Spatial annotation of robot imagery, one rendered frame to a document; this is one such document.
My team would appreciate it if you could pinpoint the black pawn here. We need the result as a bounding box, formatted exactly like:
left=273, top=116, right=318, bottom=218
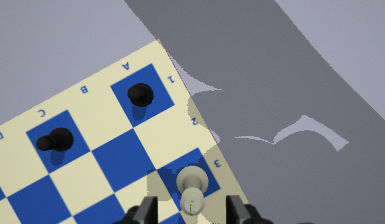
left=36, top=128, right=73, bottom=152
left=127, top=83, right=153, bottom=107

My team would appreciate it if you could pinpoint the pale grey chess piece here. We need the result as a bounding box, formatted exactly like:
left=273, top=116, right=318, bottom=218
left=176, top=165, right=209, bottom=216

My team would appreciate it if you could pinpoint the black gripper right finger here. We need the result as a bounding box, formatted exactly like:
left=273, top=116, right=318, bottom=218
left=226, top=195, right=274, bottom=224

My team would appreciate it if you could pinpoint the blue and cream chessboard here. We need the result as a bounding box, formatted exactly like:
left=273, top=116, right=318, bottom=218
left=0, top=39, right=249, bottom=224

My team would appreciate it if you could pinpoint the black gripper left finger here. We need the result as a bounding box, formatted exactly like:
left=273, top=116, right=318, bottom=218
left=112, top=196, right=158, bottom=224

